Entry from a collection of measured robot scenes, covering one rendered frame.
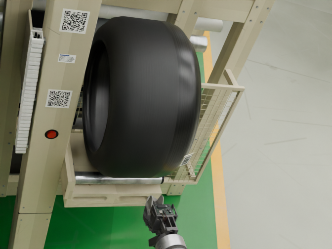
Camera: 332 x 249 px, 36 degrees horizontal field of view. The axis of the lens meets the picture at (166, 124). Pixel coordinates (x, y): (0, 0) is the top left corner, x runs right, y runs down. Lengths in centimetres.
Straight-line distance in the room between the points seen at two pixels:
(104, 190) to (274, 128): 234
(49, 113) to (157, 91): 37
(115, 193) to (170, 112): 47
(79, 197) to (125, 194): 17
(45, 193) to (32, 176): 12
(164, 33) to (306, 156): 244
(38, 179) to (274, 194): 195
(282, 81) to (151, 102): 313
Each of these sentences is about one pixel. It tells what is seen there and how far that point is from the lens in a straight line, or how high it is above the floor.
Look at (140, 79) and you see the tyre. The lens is 153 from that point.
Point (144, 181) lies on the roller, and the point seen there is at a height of 91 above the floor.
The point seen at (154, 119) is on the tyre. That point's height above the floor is 130.
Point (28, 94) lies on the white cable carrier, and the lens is 165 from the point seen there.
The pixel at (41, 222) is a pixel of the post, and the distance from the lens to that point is 214.
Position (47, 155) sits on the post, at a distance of 184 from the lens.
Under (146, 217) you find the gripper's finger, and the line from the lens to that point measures 166.
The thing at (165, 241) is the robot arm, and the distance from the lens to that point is 154.
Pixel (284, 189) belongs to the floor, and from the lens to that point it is 357.
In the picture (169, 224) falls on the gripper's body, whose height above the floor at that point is 109.
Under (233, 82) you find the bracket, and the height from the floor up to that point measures 98.
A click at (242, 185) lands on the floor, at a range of 343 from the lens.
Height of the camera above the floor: 229
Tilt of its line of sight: 40 degrees down
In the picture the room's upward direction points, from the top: 22 degrees clockwise
